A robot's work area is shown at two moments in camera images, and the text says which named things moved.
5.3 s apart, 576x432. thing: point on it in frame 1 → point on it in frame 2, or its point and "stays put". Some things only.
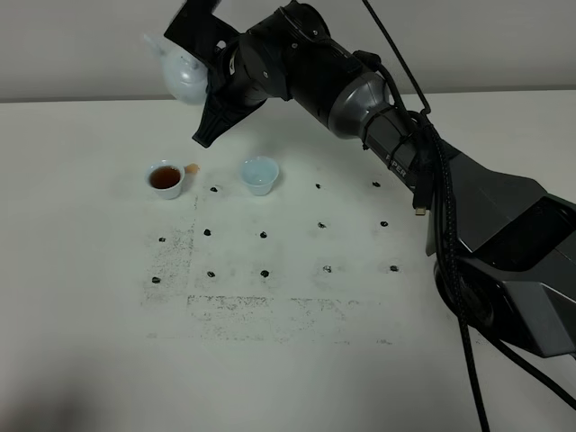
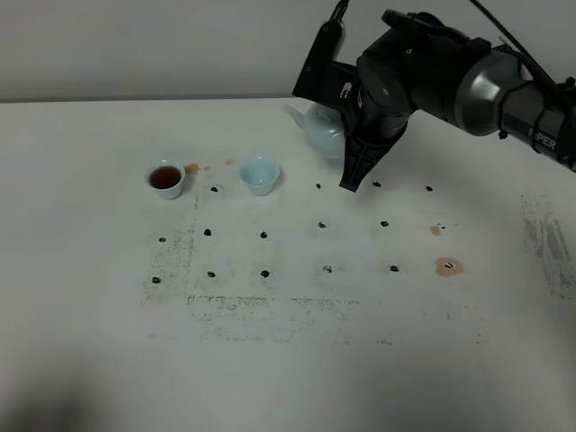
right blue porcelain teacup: [260, 173] stays put
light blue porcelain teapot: [185, 77] → [324, 129]
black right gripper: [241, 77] → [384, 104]
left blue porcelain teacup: [166, 176] stays put
